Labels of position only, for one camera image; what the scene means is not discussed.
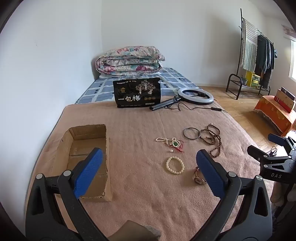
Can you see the pink brown blanket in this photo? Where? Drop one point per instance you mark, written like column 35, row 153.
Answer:
column 143, row 185

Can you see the black snack bag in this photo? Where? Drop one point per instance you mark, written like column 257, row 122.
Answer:
column 136, row 92

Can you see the yellow box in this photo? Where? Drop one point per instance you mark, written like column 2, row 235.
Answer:
column 252, row 79

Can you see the blue checked bed sheet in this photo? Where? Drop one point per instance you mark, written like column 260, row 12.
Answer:
column 99, row 90

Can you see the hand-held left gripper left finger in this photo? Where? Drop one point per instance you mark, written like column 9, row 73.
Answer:
column 89, row 172

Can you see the window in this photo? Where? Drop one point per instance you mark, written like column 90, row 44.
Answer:
column 293, row 60

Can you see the black clothes rack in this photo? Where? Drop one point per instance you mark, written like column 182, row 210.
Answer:
column 233, row 81

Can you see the black folded tripod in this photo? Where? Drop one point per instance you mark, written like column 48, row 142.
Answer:
column 164, row 104

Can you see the folded floral quilt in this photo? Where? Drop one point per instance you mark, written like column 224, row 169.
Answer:
column 129, row 61

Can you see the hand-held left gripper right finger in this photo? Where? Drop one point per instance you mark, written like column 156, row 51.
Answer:
column 209, row 175

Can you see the orange cloth covered table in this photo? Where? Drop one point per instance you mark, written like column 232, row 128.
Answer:
column 270, row 111

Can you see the dark hanging clothes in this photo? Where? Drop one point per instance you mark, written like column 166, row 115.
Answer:
column 266, row 60

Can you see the black bangle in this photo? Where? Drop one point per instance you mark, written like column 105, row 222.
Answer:
column 184, row 135

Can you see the striped hanging cloth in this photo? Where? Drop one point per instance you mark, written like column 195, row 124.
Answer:
column 248, row 46

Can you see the cardboard box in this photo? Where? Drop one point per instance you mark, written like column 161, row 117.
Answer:
column 89, row 148

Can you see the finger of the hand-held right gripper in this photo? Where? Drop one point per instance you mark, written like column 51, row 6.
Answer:
column 256, row 151
column 275, row 139

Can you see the stack of flat boxes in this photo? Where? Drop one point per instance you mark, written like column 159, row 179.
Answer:
column 285, row 98

